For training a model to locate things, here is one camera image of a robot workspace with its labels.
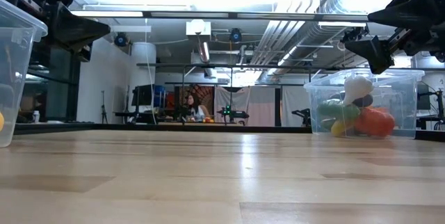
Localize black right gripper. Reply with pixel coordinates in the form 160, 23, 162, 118
343, 0, 445, 75

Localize white toy garlic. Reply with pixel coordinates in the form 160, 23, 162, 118
342, 74, 375, 106

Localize long green toy cucumber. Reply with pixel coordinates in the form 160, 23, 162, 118
316, 98, 362, 120

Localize yellow toy corn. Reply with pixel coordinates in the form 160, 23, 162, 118
330, 118, 356, 137

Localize short green toy cucumber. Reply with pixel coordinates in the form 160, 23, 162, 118
319, 118, 338, 131

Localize white ceiling light strip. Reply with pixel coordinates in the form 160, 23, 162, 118
71, 10, 144, 18

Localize round blue black device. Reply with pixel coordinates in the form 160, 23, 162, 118
113, 32, 129, 47
229, 28, 243, 43

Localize white round column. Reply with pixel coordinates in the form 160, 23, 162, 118
129, 42, 157, 124

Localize black tripod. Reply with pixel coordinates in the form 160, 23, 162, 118
99, 90, 108, 124

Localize dark background screen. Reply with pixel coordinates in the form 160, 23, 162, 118
416, 83, 432, 111

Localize clear plastic bin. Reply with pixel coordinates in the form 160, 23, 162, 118
303, 67, 426, 140
0, 0, 49, 148

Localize background black monitor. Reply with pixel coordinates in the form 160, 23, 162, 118
131, 83, 156, 106

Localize orange toy pumpkin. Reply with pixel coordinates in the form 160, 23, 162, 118
353, 107, 396, 138

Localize black background stand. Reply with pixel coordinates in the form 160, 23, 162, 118
419, 90, 445, 131

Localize blue barrel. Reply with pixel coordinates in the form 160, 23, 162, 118
152, 84, 167, 109

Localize silver ceiling ducts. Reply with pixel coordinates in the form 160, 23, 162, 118
250, 0, 369, 75

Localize white curtain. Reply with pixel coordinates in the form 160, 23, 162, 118
213, 85, 276, 127
281, 85, 312, 127

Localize white ceiling box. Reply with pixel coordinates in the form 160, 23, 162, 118
186, 19, 212, 37

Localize seated person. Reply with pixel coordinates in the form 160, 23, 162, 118
186, 93, 206, 122

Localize black overhead beam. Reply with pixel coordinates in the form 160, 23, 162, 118
69, 10, 369, 22

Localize black hanging camera cluster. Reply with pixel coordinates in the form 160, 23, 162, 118
339, 25, 370, 47

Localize black aluminium table frame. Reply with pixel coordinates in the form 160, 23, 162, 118
13, 122, 445, 142

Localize black horizontal rail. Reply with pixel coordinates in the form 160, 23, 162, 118
136, 62, 314, 71

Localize patterned wall tapestry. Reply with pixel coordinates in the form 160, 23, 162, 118
173, 83, 216, 117

